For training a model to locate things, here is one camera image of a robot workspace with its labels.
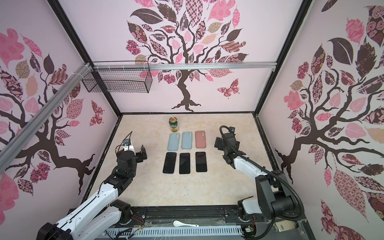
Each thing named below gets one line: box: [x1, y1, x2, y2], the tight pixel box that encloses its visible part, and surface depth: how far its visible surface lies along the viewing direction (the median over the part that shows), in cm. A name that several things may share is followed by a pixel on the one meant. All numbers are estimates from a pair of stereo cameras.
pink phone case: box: [195, 130, 207, 149], surface depth 106 cm
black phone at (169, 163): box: [162, 152, 177, 174], surface depth 94 cm
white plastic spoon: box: [173, 220, 200, 227], surface depth 72 cm
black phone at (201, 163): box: [195, 151, 208, 172], surface depth 94 cm
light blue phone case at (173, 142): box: [167, 133, 180, 151], surface depth 106 cm
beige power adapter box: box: [273, 220, 296, 233], surface depth 70 cm
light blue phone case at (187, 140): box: [181, 131, 193, 150], surface depth 106 cm
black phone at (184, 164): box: [179, 152, 191, 174], surface depth 94 cm
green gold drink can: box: [168, 117, 179, 133], surface depth 105 cm
